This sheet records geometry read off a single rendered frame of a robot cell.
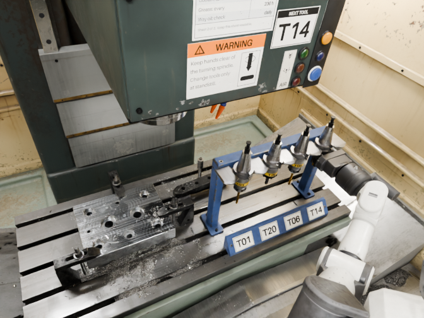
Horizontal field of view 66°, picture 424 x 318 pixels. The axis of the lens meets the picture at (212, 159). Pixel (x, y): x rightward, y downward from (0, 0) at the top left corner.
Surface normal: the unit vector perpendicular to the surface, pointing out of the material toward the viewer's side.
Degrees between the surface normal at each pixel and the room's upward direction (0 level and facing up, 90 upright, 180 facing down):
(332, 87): 90
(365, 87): 90
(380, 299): 56
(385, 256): 24
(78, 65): 90
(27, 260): 0
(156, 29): 90
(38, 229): 0
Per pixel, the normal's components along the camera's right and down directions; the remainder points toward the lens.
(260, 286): 0.18, -0.76
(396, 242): -0.29, -0.56
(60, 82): 0.47, 0.63
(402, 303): -0.07, -0.89
